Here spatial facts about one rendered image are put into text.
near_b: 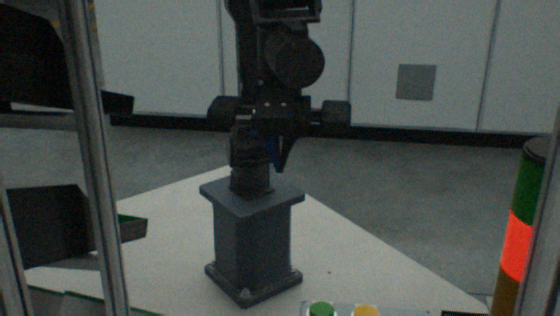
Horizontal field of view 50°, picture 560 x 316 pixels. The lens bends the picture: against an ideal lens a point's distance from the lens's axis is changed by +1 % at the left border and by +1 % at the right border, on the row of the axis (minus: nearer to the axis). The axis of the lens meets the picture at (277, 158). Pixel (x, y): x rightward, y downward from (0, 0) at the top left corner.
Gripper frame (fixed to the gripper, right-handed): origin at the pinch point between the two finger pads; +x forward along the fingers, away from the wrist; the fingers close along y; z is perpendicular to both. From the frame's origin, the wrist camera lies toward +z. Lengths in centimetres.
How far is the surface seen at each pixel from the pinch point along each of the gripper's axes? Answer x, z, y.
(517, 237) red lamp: -9.3, 32.9, 21.9
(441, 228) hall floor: 126, -183, 58
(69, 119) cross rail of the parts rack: -13.6, 24.4, -16.7
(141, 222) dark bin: 4.2, 13.8, -15.2
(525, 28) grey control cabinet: 50, -280, 107
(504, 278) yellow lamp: -5.2, 32.5, 21.7
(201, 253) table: 40, -30, -20
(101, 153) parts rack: -10.3, 24.7, -14.0
